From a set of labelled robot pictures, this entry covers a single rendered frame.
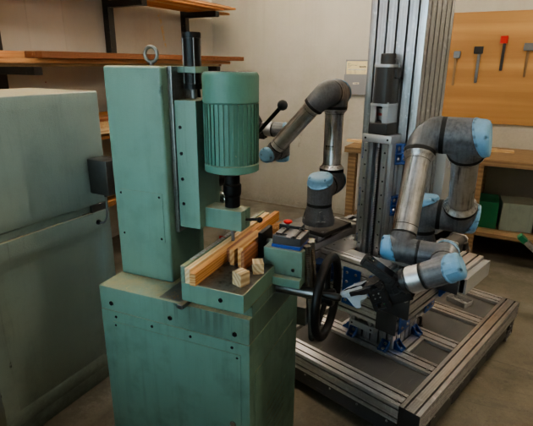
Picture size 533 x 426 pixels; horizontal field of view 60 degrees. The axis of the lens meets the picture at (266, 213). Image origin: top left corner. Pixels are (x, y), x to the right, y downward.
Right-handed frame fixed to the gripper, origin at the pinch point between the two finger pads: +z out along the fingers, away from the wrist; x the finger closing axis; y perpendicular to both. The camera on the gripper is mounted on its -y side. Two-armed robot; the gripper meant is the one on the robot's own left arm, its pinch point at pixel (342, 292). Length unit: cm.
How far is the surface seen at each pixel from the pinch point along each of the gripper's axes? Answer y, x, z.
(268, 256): -17.4, 3.7, 20.3
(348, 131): -44, 333, 83
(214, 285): -19.1, -17.3, 28.4
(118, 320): -19, -18, 74
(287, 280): -8.4, 2.0, 16.8
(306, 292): -1.4, 5.4, 14.4
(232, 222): -32.5, 2.6, 26.5
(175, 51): -191, 276, 189
